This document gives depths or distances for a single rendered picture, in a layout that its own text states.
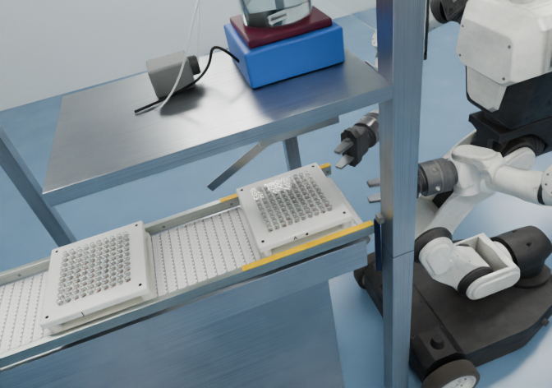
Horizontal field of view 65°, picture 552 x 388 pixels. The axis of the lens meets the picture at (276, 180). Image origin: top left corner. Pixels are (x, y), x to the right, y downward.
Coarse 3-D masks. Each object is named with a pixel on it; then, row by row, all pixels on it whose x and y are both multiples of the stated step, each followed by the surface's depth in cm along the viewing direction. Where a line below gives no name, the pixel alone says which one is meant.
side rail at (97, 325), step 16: (336, 240) 106; (352, 240) 108; (288, 256) 104; (304, 256) 106; (240, 272) 102; (256, 272) 104; (192, 288) 101; (208, 288) 102; (144, 304) 99; (160, 304) 100; (176, 304) 102; (96, 320) 98; (112, 320) 98; (128, 320) 100; (48, 336) 97; (64, 336) 97; (80, 336) 98; (16, 352) 95; (32, 352) 96
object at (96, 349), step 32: (320, 256) 108; (352, 256) 111; (224, 288) 105; (256, 288) 107; (288, 288) 111; (160, 320) 103; (192, 320) 107; (64, 352) 100; (96, 352) 103; (128, 352) 106; (0, 384) 99; (32, 384) 102
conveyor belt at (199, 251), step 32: (192, 224) 123; (224, 224) 121; (352, 224) 113; (160, 256) 115; (192, 256) 114; (224, 256) 112; (256, 256) 110; (0, 288) 117; (32, 288) 115; (160, 288) 107; (0, 320) 108; (32, 320) 106; (0, 352) 100
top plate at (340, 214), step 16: (288, 176) 121; (320, 176) 119; (240, 192) 119; (256, 192) 118; (272, 192) 117; (336, 192) 113; (256, 208) 113; (272, 208) 112; (336, 208) 108; (256, 224) 108; (272, 224) 107; (304, 224) 106; (320, 224) 105; (336, 224) 106; (256, 240) 104; (272, 240) 103; (288, 240) 104
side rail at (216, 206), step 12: (324, 168) 127; (216, 204) 123; (228, 204) 124; (168, 216) 122; (180, 216) 122; (192, 216) 123; (204, 216) 124; (156, 228) 121; (168, 228) 123; (36, 264) 116; (48, 264) 117; (0, 276) 115; (12, 276) 116; (24, 276) 117
